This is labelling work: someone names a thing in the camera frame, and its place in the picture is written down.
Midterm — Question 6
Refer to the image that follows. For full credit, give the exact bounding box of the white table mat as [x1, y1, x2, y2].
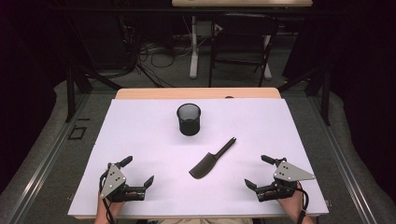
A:
[67, 98, 330, 217]

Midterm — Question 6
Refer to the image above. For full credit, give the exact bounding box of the bundle of floor cables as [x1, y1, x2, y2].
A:
[122, 15, 194, 89]

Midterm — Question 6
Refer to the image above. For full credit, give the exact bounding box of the black folding chair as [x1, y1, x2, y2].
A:
[207, 12, 280, 89]

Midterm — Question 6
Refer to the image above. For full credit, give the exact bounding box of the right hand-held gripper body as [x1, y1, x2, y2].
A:
[255, 159, 317, 203]

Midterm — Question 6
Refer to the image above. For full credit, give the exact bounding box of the person's left hand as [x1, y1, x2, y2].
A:
[97, 190, 138, 217]

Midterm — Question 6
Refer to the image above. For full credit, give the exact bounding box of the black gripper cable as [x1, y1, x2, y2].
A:
[294, 181, 310, 224]
[98, 172, 117, 224]

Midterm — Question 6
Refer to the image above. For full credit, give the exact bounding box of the wooden desk with white legs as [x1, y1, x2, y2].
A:
[171, 0, 314, 80]

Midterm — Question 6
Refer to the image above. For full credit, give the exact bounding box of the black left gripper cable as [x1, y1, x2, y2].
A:
[98, 172, 117, 224]

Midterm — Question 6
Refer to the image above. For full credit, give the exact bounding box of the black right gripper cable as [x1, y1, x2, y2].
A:
[294, 181, 310, 224]

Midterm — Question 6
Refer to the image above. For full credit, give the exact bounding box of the black mesh cup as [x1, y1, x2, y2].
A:
[176, 103, 203, 137]

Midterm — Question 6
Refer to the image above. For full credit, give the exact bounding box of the person's right hand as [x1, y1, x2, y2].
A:
[269, 182, 305, 217]

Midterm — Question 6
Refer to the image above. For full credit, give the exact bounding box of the black metal stand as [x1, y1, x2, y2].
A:
[276, 64, 332, 127]
[64, 64, 124, 123]

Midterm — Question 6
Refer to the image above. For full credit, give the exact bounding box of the aluminium floor rail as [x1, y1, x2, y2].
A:
[306, 92, 379, 224]
[5, 92, 92, 224]

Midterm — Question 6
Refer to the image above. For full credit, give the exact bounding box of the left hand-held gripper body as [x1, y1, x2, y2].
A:
[99, 162, 147, 203]

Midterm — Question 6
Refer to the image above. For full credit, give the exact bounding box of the wooden table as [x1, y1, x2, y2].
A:
[74, 87, 322, 220]

